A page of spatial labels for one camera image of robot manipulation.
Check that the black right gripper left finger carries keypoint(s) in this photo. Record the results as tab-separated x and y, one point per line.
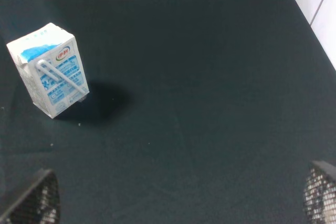
36	200

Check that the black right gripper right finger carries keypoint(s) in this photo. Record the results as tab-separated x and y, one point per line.
319	193

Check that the white blue milk carton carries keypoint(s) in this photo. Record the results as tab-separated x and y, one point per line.
49	63

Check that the black tablecloth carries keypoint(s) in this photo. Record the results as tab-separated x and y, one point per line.
199	111

